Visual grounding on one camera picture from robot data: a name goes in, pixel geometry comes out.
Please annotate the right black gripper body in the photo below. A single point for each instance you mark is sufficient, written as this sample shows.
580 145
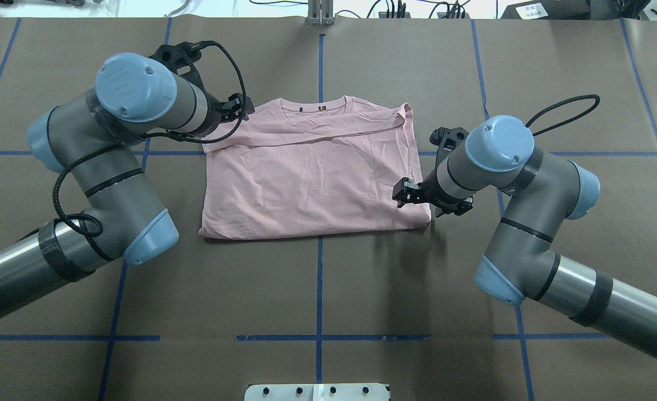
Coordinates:
435 193

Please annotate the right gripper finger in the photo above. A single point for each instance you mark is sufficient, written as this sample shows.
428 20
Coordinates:
403 200
406 190

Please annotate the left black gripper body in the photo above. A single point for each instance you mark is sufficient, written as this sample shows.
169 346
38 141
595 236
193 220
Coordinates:
214 113

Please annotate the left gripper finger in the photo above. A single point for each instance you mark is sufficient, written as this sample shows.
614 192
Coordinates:
238 103
236 116

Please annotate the pink Snoopy t-shirt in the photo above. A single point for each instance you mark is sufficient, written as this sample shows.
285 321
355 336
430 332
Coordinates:
296 170

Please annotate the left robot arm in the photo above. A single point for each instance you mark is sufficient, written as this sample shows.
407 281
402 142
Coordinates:
106 208

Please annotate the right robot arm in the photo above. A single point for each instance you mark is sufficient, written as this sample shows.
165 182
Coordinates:
519 262

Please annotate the black box with label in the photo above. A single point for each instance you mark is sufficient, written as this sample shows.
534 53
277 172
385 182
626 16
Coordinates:
556 10

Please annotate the aluminium frame post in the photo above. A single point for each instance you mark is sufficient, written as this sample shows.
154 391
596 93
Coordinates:
320 13

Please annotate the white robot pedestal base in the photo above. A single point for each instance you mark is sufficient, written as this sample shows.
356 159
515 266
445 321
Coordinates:
319 391

